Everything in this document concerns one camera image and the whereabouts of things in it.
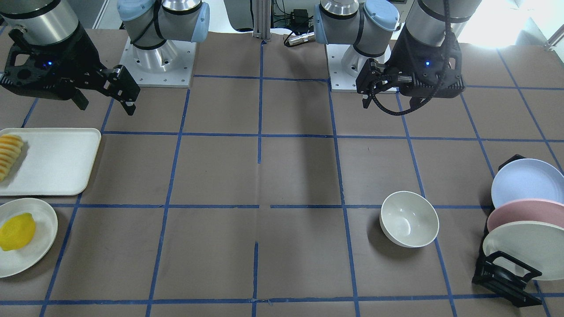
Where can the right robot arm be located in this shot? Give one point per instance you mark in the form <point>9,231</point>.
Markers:
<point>149,23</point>

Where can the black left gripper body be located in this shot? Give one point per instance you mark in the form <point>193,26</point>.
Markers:
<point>402,54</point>

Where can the white rectangular tray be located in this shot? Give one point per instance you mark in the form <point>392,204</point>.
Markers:
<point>54,161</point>

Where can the black electronics box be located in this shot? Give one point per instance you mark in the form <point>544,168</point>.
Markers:
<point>299,18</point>

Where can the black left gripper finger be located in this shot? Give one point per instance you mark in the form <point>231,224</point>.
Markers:
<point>370,81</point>

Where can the white round plate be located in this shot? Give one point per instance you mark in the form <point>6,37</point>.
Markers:
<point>16,261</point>

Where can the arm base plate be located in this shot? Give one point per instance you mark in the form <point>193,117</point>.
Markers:
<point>344,64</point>
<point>176,70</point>

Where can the yellow lemon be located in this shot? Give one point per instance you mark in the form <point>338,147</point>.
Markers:
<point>17,232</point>

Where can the blue plate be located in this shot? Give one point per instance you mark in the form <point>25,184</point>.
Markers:
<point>527,178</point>

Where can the metal connector plug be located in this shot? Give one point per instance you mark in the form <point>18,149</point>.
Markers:
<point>293,40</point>

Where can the sliced yellow fruit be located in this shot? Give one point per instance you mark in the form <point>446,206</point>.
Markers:
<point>10,150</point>

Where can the aluminium frame post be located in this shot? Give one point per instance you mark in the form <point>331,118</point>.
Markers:
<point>261,19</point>

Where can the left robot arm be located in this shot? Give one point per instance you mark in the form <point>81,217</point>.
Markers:
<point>368,26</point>

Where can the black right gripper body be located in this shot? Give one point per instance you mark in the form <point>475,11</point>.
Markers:
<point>83,52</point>

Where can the pink plate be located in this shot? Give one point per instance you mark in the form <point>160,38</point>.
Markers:
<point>547,211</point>

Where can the white bowl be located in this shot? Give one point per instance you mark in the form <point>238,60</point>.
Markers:
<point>409,220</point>

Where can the cream plate in rack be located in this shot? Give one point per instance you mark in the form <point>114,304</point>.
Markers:
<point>540,245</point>

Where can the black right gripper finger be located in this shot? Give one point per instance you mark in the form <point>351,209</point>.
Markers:
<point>77,98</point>
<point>119,84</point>

